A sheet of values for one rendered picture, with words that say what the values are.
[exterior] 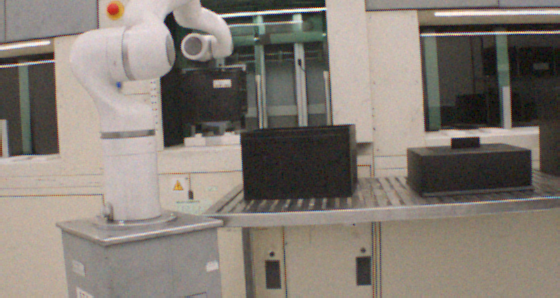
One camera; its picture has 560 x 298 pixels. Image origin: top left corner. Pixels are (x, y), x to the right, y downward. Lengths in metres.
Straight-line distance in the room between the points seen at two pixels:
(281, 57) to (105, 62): 1.65
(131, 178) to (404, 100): 0.99
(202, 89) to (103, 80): 0.93
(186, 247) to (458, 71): 1.49
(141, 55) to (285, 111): 1.65
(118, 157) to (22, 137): 1.49
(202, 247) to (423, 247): 0.93
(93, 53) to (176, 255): 0.45
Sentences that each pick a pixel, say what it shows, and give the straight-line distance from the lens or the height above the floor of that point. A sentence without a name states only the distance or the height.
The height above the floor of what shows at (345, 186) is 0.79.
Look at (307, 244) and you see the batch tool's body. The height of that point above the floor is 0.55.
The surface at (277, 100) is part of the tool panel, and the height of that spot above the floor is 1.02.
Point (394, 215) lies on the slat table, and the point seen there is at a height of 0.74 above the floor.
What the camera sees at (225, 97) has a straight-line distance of 2.22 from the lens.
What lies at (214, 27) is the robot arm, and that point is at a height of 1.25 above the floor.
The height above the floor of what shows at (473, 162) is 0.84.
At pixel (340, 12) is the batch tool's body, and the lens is 1.96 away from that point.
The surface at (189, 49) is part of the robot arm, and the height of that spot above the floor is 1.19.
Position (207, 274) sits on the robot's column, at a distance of 1.35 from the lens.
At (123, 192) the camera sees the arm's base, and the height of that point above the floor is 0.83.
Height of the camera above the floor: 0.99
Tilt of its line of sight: 3 degrees down
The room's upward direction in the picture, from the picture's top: 3 degrees counter-clockwise
